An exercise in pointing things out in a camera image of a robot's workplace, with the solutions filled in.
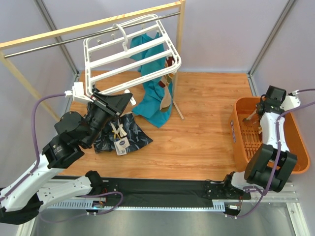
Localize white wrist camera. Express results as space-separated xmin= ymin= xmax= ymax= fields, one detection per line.
xmin=64 ymin=82 xmax=92 ymax=105
xmin=282 ymin=91 xmax=301 ymax=111

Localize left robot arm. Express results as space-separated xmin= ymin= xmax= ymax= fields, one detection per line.
xmin=0 ymin=92 xmax=133 ymax=225

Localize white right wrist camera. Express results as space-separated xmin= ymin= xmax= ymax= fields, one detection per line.
xmin=282 ymin=91 xmax=301 ymax=111

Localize white paper garment tag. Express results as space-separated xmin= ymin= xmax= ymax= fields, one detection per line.
xmin=114 ymin=137 xmax=130 ymax=156

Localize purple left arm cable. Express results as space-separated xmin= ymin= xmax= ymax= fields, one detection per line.
xmin=0 ymin=93 xmax=124 ymax=223

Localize striped sock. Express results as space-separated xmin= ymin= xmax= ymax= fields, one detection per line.
xmin=243 ymin=110 xmax=262 ymax=135

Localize white clip drying hanger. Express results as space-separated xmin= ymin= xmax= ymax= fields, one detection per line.
xmin=83 ymin=14 xmax=182 ymax=100

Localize orange plastic laundry basket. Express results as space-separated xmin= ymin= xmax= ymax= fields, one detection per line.
xmin=229 ymin=97 xmax=311 ymax=174

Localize black base cloth strip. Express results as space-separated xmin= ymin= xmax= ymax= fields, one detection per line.
xmin=46 ymin=175 xmax=252 ymax=209

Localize metal rack rod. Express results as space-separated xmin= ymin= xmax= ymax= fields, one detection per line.
xmin=4 ymin=12 xmax=180 ymax=58

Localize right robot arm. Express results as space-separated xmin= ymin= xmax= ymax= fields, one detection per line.
xmin=224 ymin=86 xmax=298 ymax=192

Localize wooden clothes rack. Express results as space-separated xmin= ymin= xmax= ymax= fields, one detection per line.
xmin=0 ymin=0 xmax=186 ymax=120

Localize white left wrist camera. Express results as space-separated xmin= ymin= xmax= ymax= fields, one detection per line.
xmin=64 ymin=82 xmax=92 ymax=105

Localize striped sock maroon toe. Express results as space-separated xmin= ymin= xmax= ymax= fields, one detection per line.
xmin=157 ymin=56 xmax=176 ymax=111

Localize teal shorts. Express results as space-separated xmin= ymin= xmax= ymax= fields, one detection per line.
xmin=129 ymin=33 xmax=177 ymax=128

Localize dark shark print shorts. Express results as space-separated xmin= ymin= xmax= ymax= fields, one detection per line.
xmin=94 ymin=112 xmax=153 ymax=154

